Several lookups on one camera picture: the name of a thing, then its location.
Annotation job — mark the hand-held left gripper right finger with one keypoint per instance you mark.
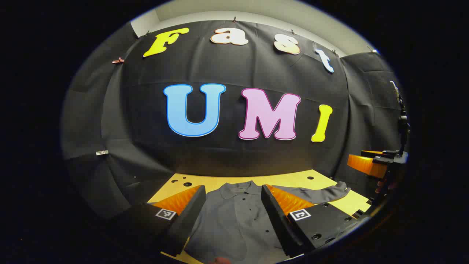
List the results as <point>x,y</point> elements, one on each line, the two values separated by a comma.
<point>274,216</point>

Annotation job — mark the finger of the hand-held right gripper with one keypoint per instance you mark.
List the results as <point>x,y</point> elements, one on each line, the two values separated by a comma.
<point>366,165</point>
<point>377,153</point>

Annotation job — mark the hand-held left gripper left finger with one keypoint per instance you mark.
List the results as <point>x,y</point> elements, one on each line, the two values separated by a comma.
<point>190,216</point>

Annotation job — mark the grey button-up shirt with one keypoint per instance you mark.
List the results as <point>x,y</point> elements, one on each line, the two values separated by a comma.
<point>234,223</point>

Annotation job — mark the white clip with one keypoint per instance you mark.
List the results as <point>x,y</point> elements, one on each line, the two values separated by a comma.
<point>102,152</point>

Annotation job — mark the black backdrop cloth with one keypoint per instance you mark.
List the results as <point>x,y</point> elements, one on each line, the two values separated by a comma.
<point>234,73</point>

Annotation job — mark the red clip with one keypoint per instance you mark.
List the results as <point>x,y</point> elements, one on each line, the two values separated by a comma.
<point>118,61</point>

